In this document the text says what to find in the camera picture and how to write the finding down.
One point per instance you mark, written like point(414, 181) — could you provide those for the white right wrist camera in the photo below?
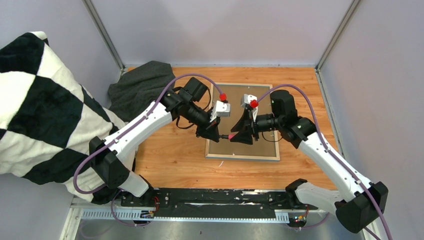
point(250, 103)

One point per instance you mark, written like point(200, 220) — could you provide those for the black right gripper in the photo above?
point(246, 122)

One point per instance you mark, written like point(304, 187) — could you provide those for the aluminium corner post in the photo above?
point(352, 8)
point(96, 18)

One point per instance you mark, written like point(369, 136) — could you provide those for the left aluminium corner post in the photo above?
point(96, 18)

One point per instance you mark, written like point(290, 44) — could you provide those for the right aluminium corner post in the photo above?
point(352, 8)

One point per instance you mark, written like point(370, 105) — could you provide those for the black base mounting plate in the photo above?
point(209, 203)

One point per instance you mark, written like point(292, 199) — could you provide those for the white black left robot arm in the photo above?
point(109, 157)

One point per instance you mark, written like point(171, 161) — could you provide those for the wooden photo frame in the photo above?
point(265, 149)

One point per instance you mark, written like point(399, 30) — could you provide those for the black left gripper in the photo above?
point(209, 130)

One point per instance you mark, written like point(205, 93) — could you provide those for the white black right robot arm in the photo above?
point(356, 201)

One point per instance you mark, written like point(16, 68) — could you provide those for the black white checkered blanket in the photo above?
point(47, 120)

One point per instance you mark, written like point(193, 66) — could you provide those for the dark grey cloth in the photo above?
point(136, 89)

